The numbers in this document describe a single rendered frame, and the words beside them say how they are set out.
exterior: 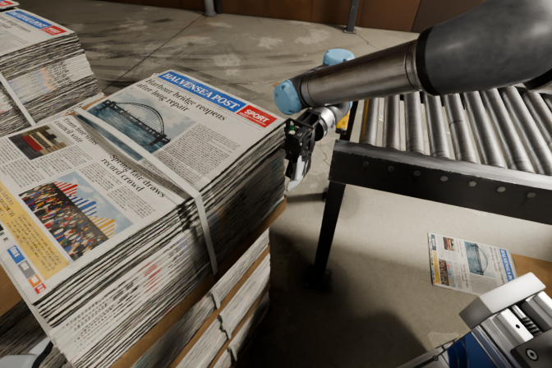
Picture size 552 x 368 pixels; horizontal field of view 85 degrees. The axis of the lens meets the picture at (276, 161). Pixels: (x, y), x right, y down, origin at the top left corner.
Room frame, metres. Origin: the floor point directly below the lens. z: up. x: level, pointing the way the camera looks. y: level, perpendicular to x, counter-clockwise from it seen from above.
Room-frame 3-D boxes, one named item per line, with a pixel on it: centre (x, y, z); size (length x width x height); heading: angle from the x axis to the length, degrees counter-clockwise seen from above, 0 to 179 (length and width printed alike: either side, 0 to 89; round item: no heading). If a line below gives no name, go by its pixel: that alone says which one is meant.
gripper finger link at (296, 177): (0.45, -0.04, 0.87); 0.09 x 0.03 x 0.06; 171
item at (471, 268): (0.67, -0.91, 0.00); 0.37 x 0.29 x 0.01; 74
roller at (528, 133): (0.71, -0.75, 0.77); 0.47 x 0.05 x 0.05; 164
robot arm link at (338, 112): (0.69, -0.15, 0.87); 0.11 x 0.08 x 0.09; 145
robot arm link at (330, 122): (0.62, -0.11, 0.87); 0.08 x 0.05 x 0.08; 55
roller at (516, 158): (0.73, -0.69, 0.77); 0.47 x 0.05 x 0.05; 164
